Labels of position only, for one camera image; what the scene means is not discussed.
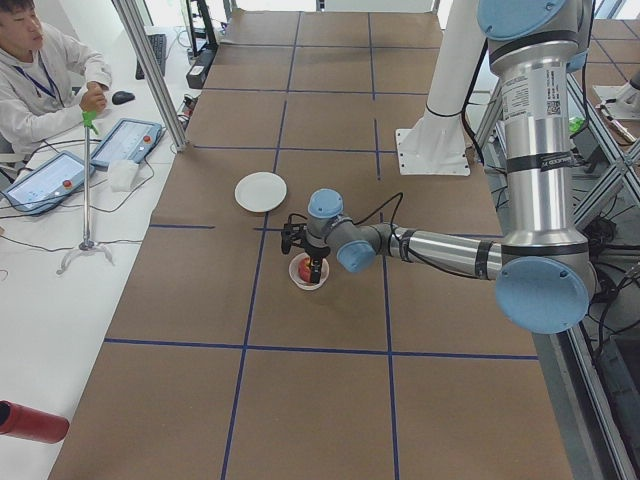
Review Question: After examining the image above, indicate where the blue teach pendant tablet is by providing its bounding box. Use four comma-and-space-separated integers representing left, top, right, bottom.
91, 118, 163, 169
1, 151, 85, 215

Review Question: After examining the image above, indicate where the black keyboard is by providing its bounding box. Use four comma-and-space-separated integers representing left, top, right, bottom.
134, 33, 168, 81

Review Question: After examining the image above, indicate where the aluminium frame post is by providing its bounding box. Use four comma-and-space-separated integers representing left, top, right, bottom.
112, 0, 187, 152

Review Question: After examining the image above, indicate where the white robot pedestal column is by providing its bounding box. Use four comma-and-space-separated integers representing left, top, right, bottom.
396, 0, 486, 176

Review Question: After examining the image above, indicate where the white tissue pack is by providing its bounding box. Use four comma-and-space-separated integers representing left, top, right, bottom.
107, 159, 139, 192

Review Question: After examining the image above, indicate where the seated man in grey hoodie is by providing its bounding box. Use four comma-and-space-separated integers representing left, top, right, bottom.
1, 1, 112, 155

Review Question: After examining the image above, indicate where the metal stand with green clip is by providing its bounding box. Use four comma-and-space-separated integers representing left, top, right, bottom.
56, 111, 114, 276

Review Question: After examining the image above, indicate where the white bowl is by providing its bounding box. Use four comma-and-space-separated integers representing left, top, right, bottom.
289, 253, 330, 291

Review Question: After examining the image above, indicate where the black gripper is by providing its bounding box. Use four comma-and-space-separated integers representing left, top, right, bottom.
281, 213, 323, 284

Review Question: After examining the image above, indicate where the white round plate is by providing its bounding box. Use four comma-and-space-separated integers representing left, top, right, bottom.
234, 172, 287, 213

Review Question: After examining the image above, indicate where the red cylinder bottle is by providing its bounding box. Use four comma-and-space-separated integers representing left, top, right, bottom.
1, 400, 69, 444

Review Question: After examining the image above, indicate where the black computer mouse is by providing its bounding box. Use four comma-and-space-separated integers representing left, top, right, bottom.
111, 90, 136, 105

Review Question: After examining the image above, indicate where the black box on table edge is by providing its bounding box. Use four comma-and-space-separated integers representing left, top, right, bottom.
186, 49, 215, 90

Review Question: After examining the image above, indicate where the red yellow apple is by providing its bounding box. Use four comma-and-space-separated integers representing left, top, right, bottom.
297, 257, 312, 283

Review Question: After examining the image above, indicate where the blue teach pendant tablet far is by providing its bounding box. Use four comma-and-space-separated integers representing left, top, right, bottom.
91, 118, 163, 169

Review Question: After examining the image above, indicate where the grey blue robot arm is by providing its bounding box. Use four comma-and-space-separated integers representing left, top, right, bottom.
281, 1, 597, 334

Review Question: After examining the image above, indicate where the blue teach pendant tablet near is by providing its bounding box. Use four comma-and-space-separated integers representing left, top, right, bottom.
1, 151, 85, 215

